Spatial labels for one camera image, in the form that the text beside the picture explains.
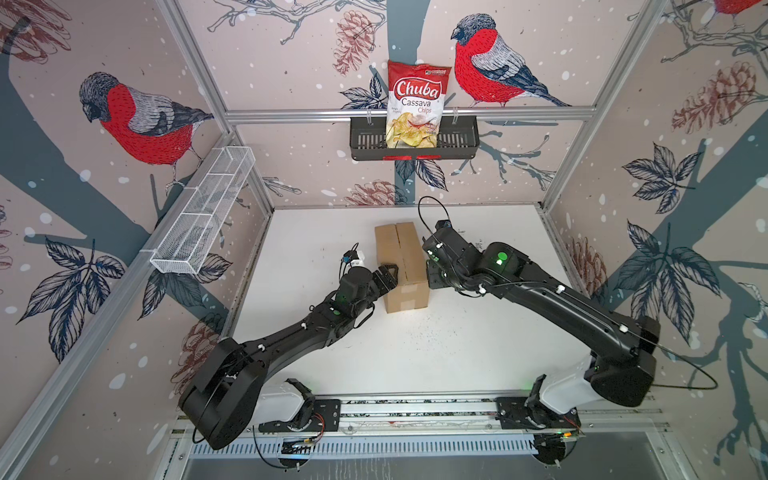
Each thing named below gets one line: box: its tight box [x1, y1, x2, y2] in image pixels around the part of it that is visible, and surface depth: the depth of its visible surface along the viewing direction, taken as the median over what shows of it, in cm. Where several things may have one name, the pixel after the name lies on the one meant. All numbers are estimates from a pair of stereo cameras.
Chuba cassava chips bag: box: [385, 60, 452, 149], surface depth 87 cm
